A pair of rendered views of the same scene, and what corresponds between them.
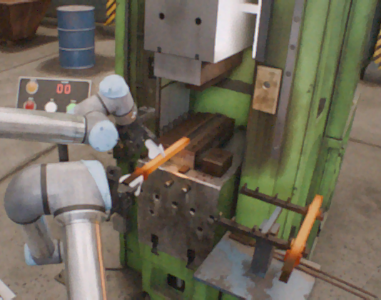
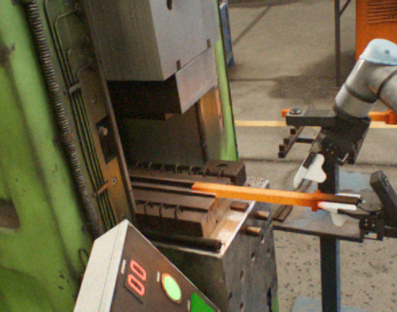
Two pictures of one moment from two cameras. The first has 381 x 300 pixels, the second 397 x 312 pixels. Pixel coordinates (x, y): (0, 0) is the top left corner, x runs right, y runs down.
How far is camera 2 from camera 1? 184 cm
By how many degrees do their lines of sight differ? 75
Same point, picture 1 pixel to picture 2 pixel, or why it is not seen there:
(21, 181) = not seen: outside the picture
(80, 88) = (137, 247)
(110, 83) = (393, 47)
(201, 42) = (207, 18)
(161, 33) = (175, 33)
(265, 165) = (220, 145)
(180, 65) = (200, 69)
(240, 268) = not seen: hidden behind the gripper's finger
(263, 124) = (209, 101)
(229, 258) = (320, 217)
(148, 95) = (114, 193)
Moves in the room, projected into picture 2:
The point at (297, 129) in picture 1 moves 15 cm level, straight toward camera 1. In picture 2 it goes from (222, 82) to (268, 80)
